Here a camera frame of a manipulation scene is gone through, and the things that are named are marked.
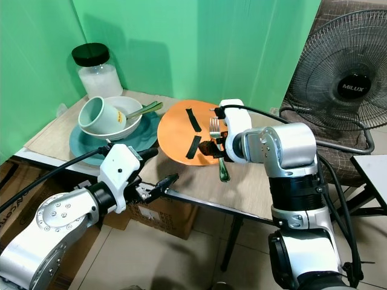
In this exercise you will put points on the white bowl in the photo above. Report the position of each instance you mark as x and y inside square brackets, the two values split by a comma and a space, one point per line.
[128, 127]

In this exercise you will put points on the large printed cardboard box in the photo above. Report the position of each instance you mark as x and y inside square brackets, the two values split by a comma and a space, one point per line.
[81, 266]

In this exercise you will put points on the black Milux fan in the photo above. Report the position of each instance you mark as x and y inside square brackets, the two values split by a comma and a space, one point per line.
[354, 87]

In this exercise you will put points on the long black tape strip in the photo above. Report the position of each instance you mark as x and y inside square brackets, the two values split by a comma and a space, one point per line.
[193, 121]

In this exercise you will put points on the short black tape strip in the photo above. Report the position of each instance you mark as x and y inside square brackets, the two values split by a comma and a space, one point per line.
[193, 148]

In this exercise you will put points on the wooden table black legs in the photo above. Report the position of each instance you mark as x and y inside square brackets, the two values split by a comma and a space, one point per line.
[242, 193]

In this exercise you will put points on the brown woven chair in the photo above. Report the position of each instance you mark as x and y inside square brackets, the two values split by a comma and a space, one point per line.
[344, 7]

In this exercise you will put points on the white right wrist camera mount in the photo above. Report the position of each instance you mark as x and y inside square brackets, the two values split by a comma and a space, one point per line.
[236, 124]

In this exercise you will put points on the white side table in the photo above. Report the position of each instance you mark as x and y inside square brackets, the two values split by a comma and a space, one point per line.
[373, 175]

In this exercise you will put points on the glass jar black lid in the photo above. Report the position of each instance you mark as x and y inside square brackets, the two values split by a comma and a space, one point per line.
[100, 78]

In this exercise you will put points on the teal plate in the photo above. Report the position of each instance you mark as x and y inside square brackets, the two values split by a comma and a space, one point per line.
[82, 142]

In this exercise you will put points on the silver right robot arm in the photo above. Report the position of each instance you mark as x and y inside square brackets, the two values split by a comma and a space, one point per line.
[302, 148]

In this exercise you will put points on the orange plate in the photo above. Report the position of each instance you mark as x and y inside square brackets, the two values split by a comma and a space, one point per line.
[174, 136]

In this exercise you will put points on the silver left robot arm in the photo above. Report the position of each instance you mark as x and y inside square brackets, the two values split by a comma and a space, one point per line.
[48, 235]

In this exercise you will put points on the mint green mug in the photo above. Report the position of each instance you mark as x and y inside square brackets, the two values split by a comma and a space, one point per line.
[100, 116]

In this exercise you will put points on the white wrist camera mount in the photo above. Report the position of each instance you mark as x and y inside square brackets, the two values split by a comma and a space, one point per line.
[236, 124]
[120, 172]

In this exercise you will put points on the small cardboard box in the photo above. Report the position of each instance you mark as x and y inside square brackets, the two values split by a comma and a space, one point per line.
[169, 217]

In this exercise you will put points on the green backdrop screen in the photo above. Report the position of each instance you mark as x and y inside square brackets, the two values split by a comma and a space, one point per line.
[187, 42]

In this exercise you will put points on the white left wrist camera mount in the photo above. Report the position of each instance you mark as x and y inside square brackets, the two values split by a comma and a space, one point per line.
[120, 172]

